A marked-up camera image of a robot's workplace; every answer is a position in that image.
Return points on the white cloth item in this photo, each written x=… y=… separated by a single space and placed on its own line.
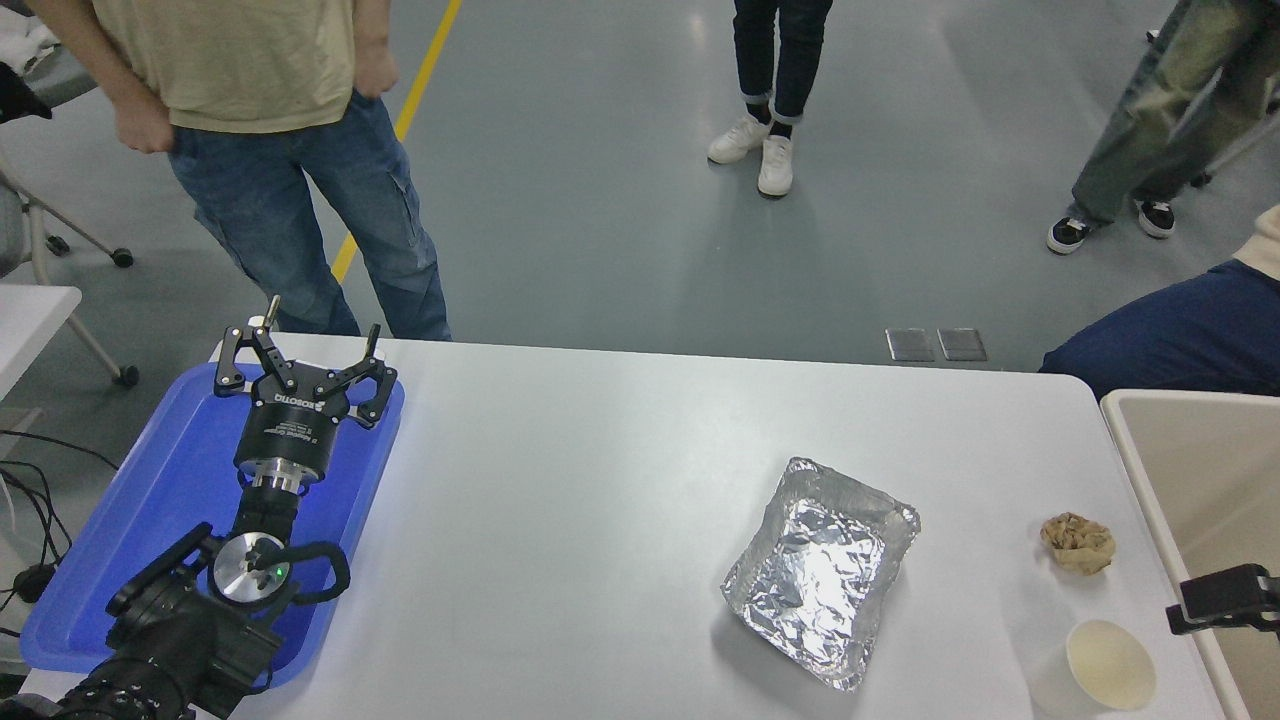
x=25 y=45

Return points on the black cloth item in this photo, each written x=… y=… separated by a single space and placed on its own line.
x=18 y=98

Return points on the small metal post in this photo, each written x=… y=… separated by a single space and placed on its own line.
x=268 y=310

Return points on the white side table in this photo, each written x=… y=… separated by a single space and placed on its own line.
x=30 y=320

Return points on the large pale bin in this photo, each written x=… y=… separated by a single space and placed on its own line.
x=1210 y=480

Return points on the metal floor plate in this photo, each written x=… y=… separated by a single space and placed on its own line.
x=962 y=344
x=910 y=345

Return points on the white paper cup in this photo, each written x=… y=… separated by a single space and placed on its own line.
x=1110 y=665

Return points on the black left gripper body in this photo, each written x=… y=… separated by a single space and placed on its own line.
x=290 y=430

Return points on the crumpled foil tray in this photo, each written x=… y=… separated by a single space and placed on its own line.
x=815 y=580

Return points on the blue plastic tray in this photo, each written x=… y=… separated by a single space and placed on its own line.
x=150 y=500

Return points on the person with black-white shoes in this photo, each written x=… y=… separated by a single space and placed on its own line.
x=1150 y=110

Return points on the pale wheeled chair base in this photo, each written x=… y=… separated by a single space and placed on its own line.
x=1198 y=179

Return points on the seated person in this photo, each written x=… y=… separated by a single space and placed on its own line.
x=1180 y=335

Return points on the person with white shoes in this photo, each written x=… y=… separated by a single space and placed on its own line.
x=775 y=60

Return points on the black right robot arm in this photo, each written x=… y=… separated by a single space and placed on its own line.
x=1225 y=592

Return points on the wheeled chair with grey seat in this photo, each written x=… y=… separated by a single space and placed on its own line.
x=124 y=375

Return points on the standing person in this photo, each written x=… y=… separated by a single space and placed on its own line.
x=250 y=60

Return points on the person's right hand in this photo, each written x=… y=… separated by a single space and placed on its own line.
x=145 y=128

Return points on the crumpled tan paper ball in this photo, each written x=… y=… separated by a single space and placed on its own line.
x=1078 y=545

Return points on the person's left hand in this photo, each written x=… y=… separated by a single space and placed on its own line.
x=378 y=72

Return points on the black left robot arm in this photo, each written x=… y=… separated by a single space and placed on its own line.
x=180 y=640

